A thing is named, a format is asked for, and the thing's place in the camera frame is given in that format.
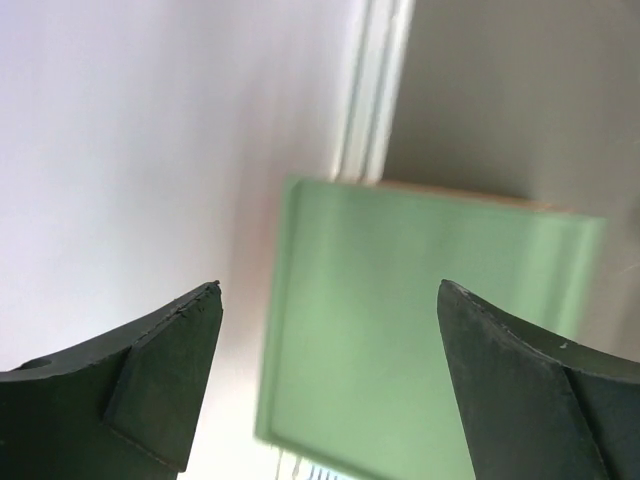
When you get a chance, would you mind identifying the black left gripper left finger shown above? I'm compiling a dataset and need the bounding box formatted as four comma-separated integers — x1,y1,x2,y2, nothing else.
1,282,223,479

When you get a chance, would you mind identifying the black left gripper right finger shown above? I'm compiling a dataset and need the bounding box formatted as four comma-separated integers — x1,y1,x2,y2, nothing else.
437,280,639,479

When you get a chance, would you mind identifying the green drawer box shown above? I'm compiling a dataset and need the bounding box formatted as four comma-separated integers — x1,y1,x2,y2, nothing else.
255,178,605,479

